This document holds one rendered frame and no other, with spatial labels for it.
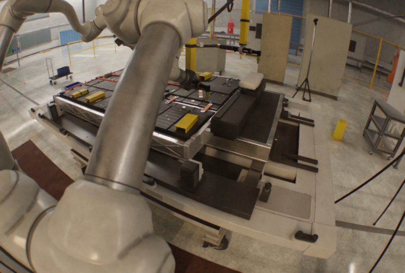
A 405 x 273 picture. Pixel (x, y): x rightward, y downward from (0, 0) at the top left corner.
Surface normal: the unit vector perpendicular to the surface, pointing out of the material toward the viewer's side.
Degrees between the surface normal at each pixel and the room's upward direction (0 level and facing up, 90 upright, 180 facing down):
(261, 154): 90
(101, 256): 25
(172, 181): 0
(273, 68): 90
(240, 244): 0
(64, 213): 30
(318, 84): 90
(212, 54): 90
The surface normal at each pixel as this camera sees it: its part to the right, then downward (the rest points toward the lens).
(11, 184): 0.54, -0.82
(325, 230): 0.03, -0.87
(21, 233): 0.29, -0.56
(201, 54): -0.44, 0.42
